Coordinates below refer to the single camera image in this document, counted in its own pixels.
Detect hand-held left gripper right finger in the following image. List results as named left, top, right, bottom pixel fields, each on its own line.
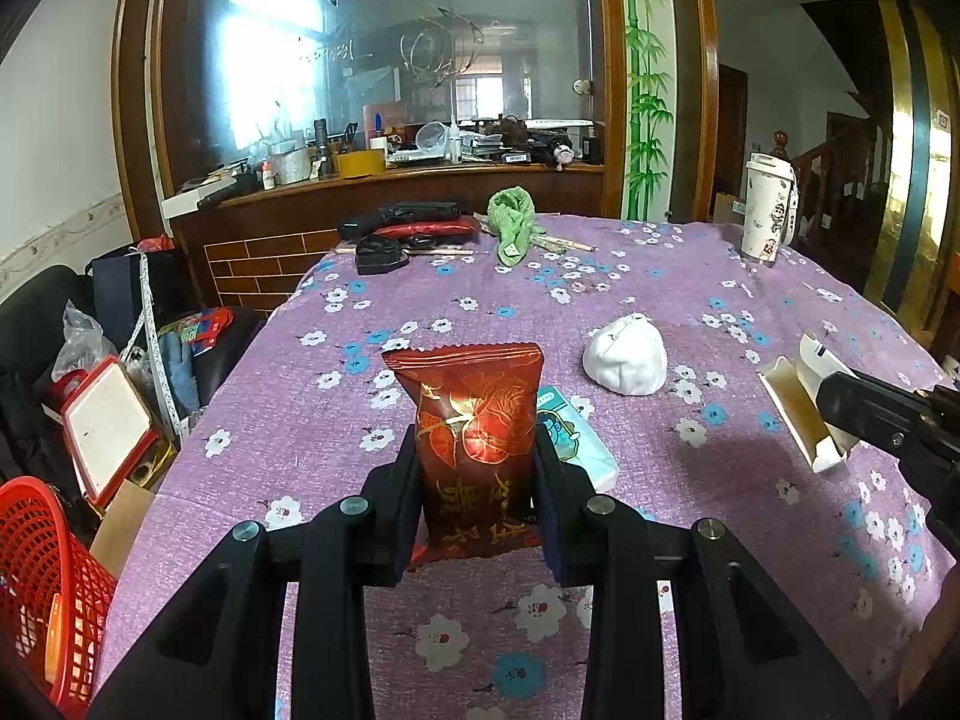
left=532, top=424, right=875, bottom=720

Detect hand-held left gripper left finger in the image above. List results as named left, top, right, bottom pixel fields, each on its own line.
left=88, top=426, right=425, bottom=720

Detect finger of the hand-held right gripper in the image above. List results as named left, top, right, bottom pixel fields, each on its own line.
left=816, top=370, right=936, bottom=457

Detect white carton with tan inside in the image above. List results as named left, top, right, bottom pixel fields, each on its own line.
left=757, top=331, right=860, bottom=473

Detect red snack packet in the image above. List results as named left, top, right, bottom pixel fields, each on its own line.
left=381, top=343, right=542, bottom=571

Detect red plastic basket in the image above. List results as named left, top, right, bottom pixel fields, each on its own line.
left=0, top=476, right=119, bottom=719

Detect person's right hand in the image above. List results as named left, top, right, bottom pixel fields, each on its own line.
left=896, top=565, right=960, bottom=704

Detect teal tissue pack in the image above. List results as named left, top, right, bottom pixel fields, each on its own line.
left=534, top=385, right=619, bottom=492

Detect purple floral tablecloth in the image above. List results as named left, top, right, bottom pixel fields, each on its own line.
left=90, top=211, right=960, bottom=720

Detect wooden staircase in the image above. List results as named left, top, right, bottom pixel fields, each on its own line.
left=771, top=127, right=895, bottom=275

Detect white patterned cup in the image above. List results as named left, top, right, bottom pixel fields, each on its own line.
left=741, top=152, right=798, bottom=263

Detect blue denim cloth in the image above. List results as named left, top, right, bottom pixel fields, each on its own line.
left=156, top=330, right=202, bottom=412

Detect small black pouch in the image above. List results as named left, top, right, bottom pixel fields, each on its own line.
left=355, top=235, right=411, bottom=276

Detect red and blue packet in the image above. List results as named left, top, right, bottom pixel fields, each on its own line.
left=182, top=307, right=236, bottom=356

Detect brown cardboard sheet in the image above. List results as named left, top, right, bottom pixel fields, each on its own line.
left=88, top=478, right=156, bottom=580

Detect wooden sticks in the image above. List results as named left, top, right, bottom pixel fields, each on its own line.
left=472, top=214, right=598, bottom=256

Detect red pouch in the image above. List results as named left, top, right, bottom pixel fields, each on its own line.
left=373, top=217, right=478, bottom=243

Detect brown wooden door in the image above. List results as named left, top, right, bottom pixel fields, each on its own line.
left=715, top=64, right=752, bottom=200

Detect red framed white board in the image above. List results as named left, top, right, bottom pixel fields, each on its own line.
left=60, top=355, right=163, bottom=509

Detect green cloth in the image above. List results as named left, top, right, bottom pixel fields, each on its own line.
left=487, top=187, right=538, bottom=269

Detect wooden counter with brick pattern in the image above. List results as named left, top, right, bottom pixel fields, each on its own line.
left=161, top=163, right=607, bottom=317

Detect navy shopping bag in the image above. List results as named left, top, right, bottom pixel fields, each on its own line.
left=85, top=240, right=197, bottom=347

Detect clear plastic bag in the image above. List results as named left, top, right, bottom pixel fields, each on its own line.
left=51, top=300, right=121, bottom=385

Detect white bucket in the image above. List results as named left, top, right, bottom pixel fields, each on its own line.
left=268, top=146, right=313, bottom=185

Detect pile of counter clutter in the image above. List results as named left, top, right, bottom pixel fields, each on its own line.
left=196, top=103, right=605, bottom=200

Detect black sofa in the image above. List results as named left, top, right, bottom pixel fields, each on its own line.
left=0, top=264, right=265, bottom=515

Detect etched glass partition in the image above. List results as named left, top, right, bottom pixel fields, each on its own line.
left=150, top=0, right=625, bottom=192

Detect gold door frame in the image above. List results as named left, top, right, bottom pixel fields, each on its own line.
left=861, top=0, right=960, bottom=335

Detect bamboo wall painting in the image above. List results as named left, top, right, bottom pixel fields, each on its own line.
left=617, top=0, right=677, bottom=221

